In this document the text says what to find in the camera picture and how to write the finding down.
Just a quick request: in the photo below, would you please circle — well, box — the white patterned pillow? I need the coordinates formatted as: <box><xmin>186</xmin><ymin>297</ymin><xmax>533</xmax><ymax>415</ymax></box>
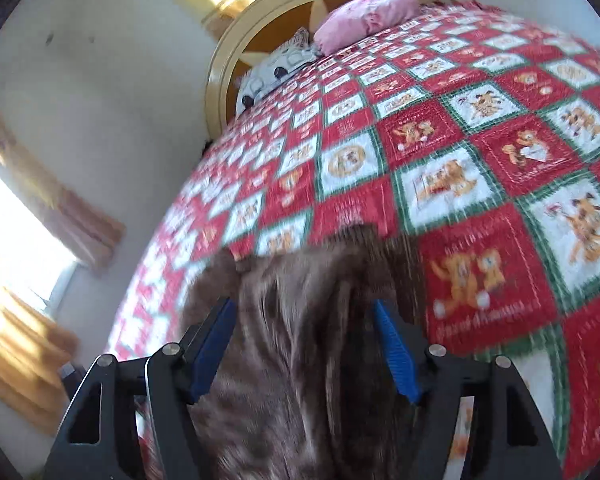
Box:
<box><xmin>235</xmin><ymin>27</ymin><xmax>321</xmax><ymax>117</ymax></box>

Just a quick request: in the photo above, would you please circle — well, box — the yellow wooden headboard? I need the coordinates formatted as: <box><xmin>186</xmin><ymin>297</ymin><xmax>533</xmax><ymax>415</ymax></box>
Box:
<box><xmin>204</xmin><ymin>0</ymin><xmax>396</xmax><ymax>142</ymax></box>

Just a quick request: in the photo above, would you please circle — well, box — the beige curtain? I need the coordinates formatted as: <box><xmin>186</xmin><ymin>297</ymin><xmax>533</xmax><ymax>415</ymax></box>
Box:
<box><xmin>0</xmin><ymin>287</ymin><xmax>81</xmax><ymax>438</ymax></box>
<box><xmin>0</xmin><ymin>95</ymin><xmax>127</xmax><ymax>277</ymax></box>

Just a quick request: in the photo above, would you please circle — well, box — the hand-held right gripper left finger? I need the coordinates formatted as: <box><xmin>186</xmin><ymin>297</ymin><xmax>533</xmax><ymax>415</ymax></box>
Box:
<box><xmin>40</xmin><ymin>296</ymin><xmax>238</xmax><ymax>480</ymax></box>

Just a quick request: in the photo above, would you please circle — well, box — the window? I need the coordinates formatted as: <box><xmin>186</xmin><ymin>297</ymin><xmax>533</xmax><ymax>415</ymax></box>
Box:
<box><xmin>0</xmin><ymin>155</ymin><xmax>81</xmax><ymax>321</ymax></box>

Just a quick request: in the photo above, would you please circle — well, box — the pink pillow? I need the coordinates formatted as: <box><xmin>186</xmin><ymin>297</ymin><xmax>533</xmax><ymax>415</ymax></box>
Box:
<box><xmin>312</xmin><ymin>0</ymin><xmax>421</xmax><ymax>56</ymax></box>

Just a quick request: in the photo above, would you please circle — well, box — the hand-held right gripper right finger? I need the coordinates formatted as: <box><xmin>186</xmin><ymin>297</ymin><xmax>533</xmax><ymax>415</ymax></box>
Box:
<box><xmin>371</xmin><ymin>300</ymin><xmax>563</xmax><ymax>480</ymax></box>

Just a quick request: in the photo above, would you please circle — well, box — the red checkered printed blanket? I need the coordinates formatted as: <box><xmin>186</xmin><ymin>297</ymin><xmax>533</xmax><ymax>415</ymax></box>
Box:
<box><xmin>102</xmin><ymin>0</ymin><xmax>600</xmax><ymax>480</ymax></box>

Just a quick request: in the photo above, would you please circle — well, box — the brown knit sweater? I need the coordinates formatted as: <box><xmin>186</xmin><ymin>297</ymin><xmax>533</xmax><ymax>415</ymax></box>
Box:
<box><xmin>180</xmin><ymin>224</ymin><xmax>428</xmax><ymax>480</ymax></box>

